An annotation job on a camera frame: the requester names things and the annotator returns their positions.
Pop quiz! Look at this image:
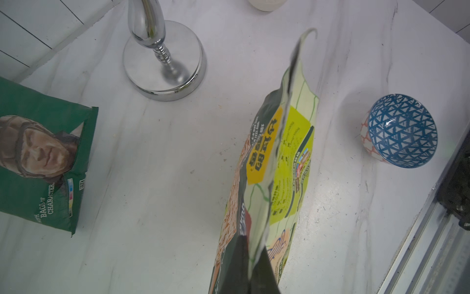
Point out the green oats bag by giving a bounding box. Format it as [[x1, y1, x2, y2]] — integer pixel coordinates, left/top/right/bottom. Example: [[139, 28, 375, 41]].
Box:
[[209, 28, 319, 294]]

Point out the blue patterned breakfast bowl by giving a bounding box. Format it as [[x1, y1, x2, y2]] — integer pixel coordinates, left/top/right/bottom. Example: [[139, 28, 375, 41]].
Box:
[[361, 94, 438, 169]]

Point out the chrome mug tree stand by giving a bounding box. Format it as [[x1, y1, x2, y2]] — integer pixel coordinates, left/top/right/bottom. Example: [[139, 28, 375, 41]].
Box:
[[122, 1, 207, 102]]

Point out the white cup with dark drink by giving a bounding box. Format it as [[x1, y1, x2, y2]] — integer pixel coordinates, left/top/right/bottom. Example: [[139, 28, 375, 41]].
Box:
[[248, 0, 286, 12]]

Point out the green crisps bag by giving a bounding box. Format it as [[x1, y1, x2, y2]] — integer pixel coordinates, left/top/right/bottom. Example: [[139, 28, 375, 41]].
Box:
[[1, 78, 99, 234]]

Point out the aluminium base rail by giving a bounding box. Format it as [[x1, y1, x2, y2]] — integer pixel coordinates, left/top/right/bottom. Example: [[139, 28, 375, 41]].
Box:
[[378, 129, 470, 294]]

